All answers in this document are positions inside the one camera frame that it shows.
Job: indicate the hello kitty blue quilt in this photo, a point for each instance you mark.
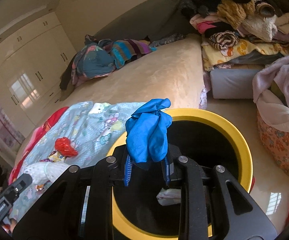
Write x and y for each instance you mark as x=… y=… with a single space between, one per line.
x=92 y=129

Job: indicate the dark brown garment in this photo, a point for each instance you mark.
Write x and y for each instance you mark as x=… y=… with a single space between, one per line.
x=68 y=79

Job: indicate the cream white wardrobe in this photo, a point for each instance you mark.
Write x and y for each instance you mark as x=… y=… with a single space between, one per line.
x=32 y=61

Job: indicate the grey bed headboard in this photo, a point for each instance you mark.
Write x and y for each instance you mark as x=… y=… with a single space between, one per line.
x=155 y=19

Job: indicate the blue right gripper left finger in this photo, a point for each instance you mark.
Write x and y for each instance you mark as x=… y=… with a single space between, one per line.
x=127 y=169

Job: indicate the grey storage box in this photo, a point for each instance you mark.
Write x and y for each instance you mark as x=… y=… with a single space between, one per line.
x=232 y=83

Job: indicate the red pink blanket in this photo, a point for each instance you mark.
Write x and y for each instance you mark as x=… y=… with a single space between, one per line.
x=38 y=133

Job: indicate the lavender towel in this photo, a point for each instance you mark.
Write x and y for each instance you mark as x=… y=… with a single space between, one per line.
x=271 y=94

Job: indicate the striped colourful garment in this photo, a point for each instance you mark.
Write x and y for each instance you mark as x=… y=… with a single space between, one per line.
x=128 y=50

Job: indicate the blue floral crumpled clothes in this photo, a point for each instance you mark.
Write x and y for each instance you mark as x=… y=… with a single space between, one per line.
x=92 y=61

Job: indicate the yellow white snack wrapper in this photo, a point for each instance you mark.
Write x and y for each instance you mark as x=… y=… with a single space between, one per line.
x=56 y=156

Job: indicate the pink hello kitty door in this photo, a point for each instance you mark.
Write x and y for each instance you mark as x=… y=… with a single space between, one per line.
x=9 y=135

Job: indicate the pile of clothes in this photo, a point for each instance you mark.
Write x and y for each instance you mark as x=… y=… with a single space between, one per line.
x=239 y=31

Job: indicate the beige bed mattress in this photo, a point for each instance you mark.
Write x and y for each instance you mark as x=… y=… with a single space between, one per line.
x=173 y=71

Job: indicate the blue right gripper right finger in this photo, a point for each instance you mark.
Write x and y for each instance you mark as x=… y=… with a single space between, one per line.
x=167 y=168

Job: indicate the floral laundry basket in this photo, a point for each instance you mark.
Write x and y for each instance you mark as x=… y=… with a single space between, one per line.
x=275 y=142

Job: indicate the orange candy wrapper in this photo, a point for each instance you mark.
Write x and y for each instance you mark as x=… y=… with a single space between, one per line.
x=39 y=187

